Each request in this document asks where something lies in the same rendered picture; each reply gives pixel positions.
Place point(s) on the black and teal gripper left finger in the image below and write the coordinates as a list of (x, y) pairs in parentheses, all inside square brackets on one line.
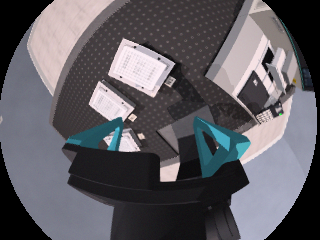
[(91, 137)]

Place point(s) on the white multi-well plate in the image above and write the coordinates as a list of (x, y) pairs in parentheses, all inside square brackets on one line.
[(103, 106), (124, 147), (127, 63)]

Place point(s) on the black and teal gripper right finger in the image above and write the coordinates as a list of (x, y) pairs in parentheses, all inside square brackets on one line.
[(232, 146)]

